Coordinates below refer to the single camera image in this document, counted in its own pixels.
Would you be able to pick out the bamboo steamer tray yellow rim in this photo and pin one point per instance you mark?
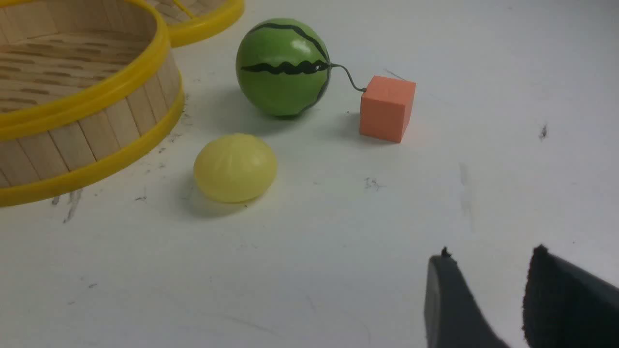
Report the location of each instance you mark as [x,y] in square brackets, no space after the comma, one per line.
[87,88]

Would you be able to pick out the green toy watermelon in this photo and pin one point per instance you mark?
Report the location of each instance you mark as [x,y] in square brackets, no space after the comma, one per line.
[283,67]

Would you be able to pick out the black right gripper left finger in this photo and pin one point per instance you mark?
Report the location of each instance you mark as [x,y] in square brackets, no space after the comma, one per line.
[452,316]

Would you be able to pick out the orange foam cube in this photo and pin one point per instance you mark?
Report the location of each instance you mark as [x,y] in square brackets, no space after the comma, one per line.
[386,108]

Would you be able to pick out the woven bamboo steamer lid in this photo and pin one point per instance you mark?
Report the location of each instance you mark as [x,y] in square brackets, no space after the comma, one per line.
[191,21]

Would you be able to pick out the yellow toy bun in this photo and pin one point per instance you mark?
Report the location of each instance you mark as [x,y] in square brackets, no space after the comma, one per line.
[235,168]

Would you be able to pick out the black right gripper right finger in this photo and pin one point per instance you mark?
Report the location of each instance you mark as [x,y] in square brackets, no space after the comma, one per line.
[565,306]

